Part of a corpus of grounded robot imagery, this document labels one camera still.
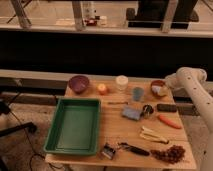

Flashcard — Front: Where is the orange candle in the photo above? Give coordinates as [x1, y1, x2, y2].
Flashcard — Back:
[97, 84, 107, 95]

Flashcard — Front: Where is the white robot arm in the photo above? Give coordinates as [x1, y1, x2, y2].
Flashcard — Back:
[165, 67, 213, 171]

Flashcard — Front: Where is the green plastic tray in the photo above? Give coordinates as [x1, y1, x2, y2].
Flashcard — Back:
[44, 98, 101, 156]

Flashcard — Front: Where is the thin metal utensil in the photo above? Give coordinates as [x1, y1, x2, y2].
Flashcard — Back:
[107, 102, 129, 105]

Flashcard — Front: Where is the round metal cookie cutter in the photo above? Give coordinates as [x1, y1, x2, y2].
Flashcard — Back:
[142, 105, 154, 119]

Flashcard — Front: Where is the black handled peeler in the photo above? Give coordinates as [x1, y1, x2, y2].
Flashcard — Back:
[118, 142, 150, 156]

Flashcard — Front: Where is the purple bowl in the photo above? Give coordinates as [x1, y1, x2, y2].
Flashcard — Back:
[68, 75, 90, 94]

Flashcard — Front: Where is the black floor cable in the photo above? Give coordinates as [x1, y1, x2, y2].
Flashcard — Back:
[6, 92, 64, 171]

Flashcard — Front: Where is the red bowl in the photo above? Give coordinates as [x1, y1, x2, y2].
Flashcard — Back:
[151, 80, 168, 98]

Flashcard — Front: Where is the small metal binder clip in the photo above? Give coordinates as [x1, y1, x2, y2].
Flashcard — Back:
[101, 143, 116, 160]

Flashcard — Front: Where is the brown dried chunks pile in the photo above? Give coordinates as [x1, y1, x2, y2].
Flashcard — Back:
[151, 145, 185, 164]

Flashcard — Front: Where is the blue sponge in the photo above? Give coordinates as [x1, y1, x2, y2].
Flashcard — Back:
[122, 106, 141, 121]

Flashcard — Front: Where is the orange carrot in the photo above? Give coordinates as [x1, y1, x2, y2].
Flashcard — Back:
[157, 115, 182, 129]

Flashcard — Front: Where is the black chair base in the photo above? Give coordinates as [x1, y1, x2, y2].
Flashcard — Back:
[0, 99, 37, 137]

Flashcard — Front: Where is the blue plastic cup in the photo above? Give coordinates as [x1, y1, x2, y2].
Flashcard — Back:
[132, 87, 144, 101]

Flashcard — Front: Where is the black rectangular block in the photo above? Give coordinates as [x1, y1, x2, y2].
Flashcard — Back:
[157, 104, 177, 112]

